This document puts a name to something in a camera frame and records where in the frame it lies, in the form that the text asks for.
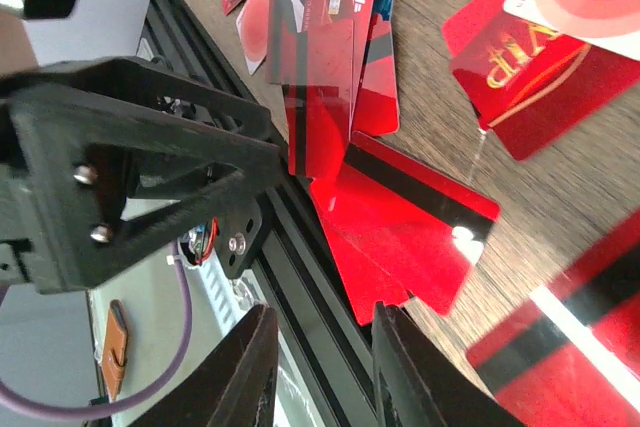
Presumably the red VIP card centre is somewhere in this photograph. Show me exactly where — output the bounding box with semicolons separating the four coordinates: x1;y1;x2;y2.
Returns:
442;0;639;161

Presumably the black aluminium frame rail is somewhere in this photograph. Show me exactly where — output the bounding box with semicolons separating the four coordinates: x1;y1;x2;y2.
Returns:
141;0;377;426

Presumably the brown leather card holder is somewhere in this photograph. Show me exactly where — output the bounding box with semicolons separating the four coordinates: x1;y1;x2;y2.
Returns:
101;299;129;400

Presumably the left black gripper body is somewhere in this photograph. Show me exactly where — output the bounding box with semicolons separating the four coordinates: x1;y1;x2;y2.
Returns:
0;96;101;296

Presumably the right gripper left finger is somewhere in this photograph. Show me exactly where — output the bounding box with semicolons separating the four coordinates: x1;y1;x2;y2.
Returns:
133;304;278;427

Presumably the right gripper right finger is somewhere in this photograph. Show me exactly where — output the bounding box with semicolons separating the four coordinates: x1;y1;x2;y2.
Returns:
372;302;522;427

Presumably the light blue slotted cable duct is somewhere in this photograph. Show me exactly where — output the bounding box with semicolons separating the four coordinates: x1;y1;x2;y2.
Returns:
195;252;252;336

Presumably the red card front edge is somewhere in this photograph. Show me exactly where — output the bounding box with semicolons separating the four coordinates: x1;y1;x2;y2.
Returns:
311;133;500;326

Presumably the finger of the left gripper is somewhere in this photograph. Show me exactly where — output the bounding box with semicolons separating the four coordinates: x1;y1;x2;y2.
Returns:
4;57;280;197
84;146;280;277

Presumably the red card black stripe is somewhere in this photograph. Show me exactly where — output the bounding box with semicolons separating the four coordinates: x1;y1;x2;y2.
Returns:
466;213;639;426

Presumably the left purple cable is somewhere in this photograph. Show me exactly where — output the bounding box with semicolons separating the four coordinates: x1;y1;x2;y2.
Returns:
0;241;195;423

